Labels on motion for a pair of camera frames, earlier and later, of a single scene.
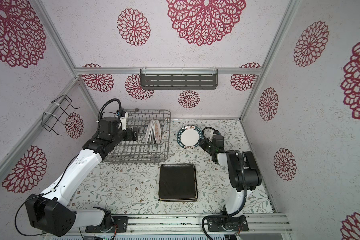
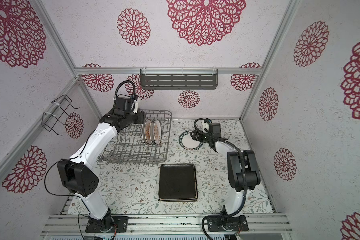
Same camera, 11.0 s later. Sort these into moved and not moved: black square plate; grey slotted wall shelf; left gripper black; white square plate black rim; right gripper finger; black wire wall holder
Moved: left gripper black; right gripper finger
Not moved: black wire wall holder; black square plate; grey slotted wall shelf; white square plate black rim
